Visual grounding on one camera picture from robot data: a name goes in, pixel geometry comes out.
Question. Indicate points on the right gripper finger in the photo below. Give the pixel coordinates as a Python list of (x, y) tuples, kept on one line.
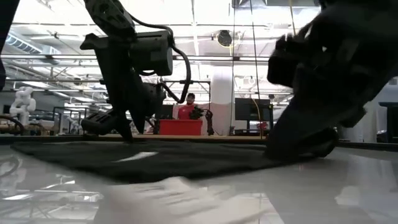
[(323, 140), (289, 137)]

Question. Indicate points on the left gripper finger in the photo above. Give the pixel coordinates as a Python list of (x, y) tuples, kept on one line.
[(105, 123), (140, 115)]

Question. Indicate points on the black towel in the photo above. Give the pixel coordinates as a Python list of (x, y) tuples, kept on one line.
[(186, 158)]

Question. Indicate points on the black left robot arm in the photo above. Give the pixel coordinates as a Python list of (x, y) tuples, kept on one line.
[(109, 15)]

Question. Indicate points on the red plastic bin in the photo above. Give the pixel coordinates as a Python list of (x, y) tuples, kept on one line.
[(180, 127)]

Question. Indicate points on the black flat screen monitor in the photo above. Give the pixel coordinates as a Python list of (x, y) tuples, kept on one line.
[(252, 109)]

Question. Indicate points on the person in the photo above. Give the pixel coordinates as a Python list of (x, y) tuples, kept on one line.
[(186, 113)]

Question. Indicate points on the plywood table board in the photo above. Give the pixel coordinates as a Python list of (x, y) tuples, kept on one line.
[(217, 137)]

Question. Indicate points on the white round column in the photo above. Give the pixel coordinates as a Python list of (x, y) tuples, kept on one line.
[(222, 93)]

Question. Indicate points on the white humanoid robot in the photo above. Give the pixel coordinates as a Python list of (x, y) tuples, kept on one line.
[(23, 105)]

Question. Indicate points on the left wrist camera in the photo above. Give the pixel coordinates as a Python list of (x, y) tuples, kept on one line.
[(152, 53)]

